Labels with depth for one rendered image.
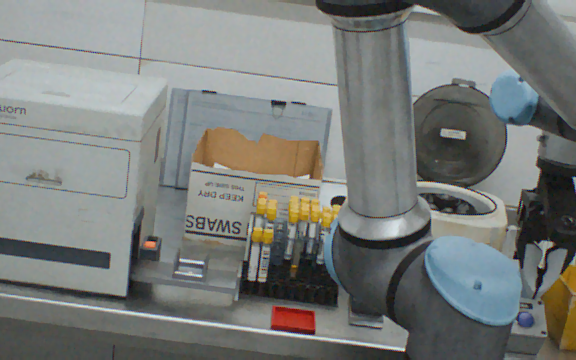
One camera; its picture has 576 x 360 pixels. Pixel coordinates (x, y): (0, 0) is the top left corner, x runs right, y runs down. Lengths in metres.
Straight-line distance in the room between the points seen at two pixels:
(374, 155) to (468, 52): 0.96
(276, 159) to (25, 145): 0.70
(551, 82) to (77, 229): 0.74
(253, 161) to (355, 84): 0.94
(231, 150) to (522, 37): 1.07
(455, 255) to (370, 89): 0.22
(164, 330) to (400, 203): 0.48
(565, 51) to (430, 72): 0.98
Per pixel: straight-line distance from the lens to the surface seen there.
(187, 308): 1.45
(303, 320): 1.46
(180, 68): 2.00
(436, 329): 1.07
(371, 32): 1.01
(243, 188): 1.68
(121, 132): 1.38
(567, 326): 1.54
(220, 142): 1.95
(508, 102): 1.25
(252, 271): 1.51
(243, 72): 1.99
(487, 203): 1.84
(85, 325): 1.45
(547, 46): 1.01
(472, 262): 1.08
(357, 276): 1.16
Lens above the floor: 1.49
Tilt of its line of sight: 17 degrees down
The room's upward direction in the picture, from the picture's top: 8 degrees clockwise
